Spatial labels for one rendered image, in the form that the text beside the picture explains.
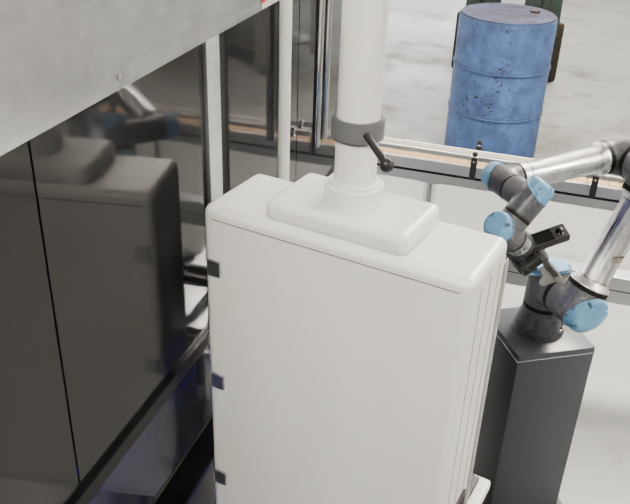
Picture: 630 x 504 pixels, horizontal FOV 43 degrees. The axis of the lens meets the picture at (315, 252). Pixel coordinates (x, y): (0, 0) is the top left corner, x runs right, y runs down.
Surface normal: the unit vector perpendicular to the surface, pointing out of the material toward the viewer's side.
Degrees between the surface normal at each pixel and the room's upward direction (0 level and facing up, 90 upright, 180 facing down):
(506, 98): 90
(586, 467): 0
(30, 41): 90
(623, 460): 0
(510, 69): 90
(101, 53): 90
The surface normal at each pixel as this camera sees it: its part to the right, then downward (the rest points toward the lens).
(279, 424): -0.49, 0.41
